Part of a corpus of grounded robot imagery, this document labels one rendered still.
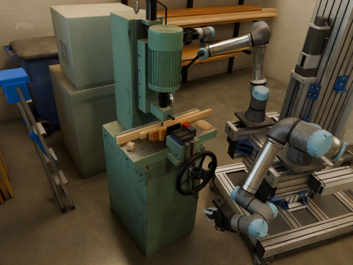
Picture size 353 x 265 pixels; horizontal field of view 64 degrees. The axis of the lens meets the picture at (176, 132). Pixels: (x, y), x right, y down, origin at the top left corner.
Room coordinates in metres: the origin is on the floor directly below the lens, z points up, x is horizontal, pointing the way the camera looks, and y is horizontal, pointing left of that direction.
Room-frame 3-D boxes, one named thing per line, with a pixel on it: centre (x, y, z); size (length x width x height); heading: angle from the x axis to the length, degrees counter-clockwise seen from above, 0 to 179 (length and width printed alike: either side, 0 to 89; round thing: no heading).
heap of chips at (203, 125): (1.54, -0.17, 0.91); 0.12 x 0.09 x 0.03; 39
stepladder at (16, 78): (1.60, 0.97, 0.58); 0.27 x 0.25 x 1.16; 127
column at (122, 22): (1.67, 0.27, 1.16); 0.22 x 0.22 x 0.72; 39
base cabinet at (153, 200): (1.54, 0.16, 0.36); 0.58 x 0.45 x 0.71; 39
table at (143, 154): (1.37, 0.01, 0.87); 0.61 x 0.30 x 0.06; 129
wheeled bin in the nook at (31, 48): (2.83, 1.43, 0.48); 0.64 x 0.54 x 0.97; 128
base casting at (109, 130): (1.54, 0.16, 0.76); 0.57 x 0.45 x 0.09; 39
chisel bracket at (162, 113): (1.46, 0.10, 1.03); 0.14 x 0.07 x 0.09; 39
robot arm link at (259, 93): (1.84, -0.57, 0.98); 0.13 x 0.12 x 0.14; 174
